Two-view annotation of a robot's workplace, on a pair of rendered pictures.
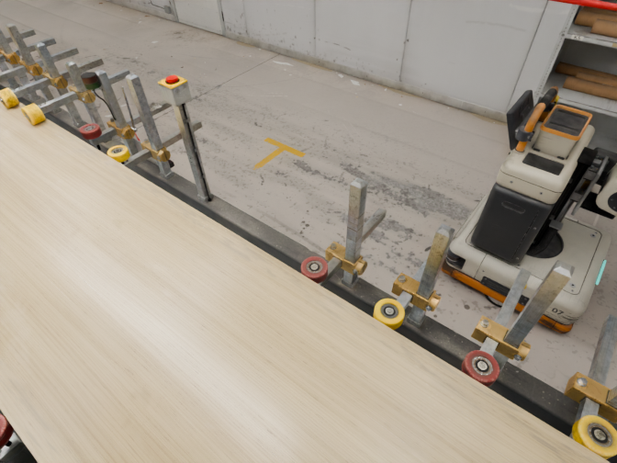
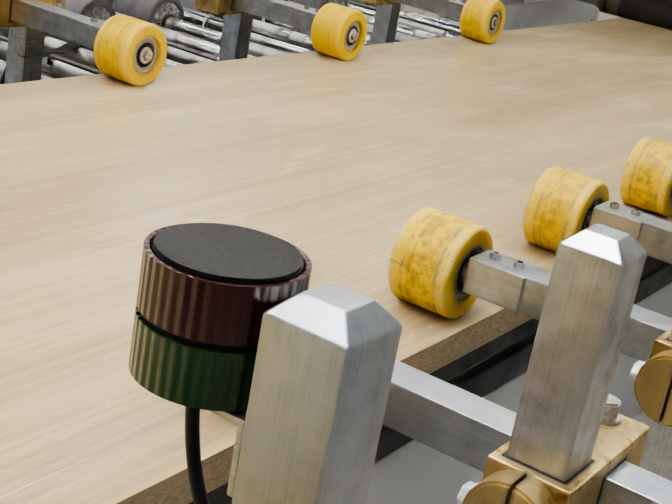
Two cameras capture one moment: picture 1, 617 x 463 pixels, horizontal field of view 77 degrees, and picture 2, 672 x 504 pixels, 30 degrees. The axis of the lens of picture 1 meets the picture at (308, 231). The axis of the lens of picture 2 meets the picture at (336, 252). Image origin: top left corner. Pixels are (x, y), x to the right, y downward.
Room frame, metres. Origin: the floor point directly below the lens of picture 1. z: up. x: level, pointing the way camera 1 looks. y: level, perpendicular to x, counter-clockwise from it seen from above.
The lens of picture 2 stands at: (1.53, 0.44, 1.28)
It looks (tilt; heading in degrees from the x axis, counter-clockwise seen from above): 20 degrees down; 82
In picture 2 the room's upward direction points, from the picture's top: 10 degrees clockwise
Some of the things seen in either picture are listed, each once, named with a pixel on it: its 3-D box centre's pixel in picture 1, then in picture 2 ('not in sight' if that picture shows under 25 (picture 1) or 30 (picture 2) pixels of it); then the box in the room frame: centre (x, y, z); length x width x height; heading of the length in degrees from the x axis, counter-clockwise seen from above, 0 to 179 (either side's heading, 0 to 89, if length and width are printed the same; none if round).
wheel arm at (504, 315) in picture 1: (499, 323); not in sight; (0.55, -0.53, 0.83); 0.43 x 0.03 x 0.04; 141
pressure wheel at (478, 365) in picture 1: (476, 374); not in sight; (0.40, -0.40, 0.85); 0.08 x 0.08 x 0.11
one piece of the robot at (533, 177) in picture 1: (539, 185); not in sight; (1.41, -1.11, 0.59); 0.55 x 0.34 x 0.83; 140
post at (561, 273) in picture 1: (521, 325); not in sight; (0.49, -0.53, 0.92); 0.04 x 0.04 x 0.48; 51
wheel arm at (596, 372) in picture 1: (596, 379); not in sight; (0.39, -0.72, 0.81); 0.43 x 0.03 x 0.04; 141
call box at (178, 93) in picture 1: (175, 91); not in sight; (1.27, 0.44, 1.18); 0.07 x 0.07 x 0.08; 51
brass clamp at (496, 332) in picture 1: (500, 339); not in sight; (0.50, -0.51, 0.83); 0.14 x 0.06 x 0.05; 51
